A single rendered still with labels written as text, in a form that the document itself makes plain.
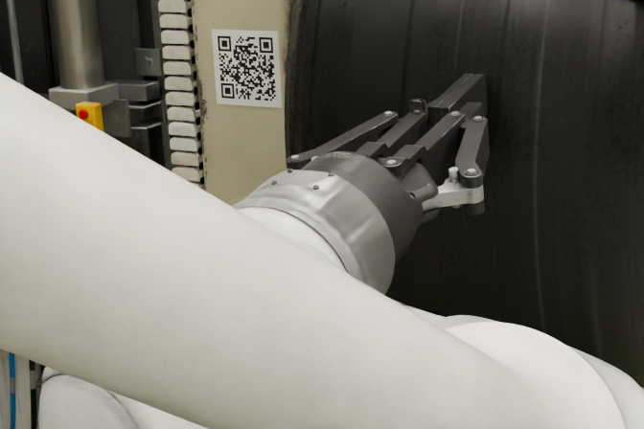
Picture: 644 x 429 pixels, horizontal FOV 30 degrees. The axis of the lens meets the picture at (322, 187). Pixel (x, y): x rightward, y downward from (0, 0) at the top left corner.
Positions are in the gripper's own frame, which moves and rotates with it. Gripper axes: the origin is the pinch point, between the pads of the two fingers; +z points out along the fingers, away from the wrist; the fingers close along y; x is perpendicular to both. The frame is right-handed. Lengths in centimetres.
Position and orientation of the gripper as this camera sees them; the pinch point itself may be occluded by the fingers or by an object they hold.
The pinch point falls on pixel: (458, 110)
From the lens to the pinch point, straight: 82.3
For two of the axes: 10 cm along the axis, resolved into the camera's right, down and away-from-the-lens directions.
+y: -8.9, -0.8, 4.5
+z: 4.5, -3.9, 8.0
